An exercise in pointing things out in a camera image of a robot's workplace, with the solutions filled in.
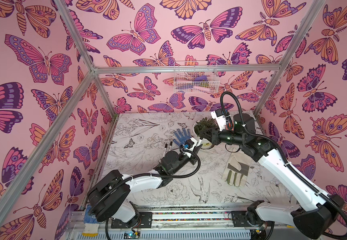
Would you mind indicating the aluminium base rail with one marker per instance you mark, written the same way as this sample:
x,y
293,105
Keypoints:
x,y
209,222

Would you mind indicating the aluminium frame post right rear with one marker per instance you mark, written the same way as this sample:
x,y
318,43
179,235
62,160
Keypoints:
x,y
303,28

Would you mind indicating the white potted green plant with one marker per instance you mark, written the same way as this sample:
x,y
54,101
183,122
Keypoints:
x,y
204,124

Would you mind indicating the beige leather work glove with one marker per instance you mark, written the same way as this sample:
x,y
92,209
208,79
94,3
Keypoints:
x,y
236,170

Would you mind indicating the aluminium frame horizontal bar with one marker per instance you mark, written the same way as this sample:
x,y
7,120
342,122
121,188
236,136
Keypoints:
x,y
199,68

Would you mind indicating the aluminium frame post left rear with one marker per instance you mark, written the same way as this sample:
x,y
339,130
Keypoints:
x,y
70,24

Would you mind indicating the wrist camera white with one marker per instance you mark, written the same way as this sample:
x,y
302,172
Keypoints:
x,y
221,120
185,145

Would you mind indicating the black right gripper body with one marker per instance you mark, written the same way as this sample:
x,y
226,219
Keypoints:
x,y
214,139

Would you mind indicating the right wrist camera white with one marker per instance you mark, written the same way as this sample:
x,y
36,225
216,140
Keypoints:
x,y
221,120

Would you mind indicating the white wire wall basket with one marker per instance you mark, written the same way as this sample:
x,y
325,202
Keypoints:
x,y
196,82

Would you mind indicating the blue dotted knit glove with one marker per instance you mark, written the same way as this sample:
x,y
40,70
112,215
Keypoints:
x,y
181,136

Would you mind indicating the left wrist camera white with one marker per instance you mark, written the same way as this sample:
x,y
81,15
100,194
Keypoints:
x,y
185,145

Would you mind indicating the blue dotted glove at base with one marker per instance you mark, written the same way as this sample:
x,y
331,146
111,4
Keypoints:
x,y
91,225

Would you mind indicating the aluminium frame post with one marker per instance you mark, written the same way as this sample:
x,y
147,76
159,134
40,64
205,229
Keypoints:
x,y
303,28
70,24

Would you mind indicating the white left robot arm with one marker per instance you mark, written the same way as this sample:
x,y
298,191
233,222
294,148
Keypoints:
x,y
108,198

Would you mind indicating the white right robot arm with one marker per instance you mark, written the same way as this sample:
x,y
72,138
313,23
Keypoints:
x,y
316,213

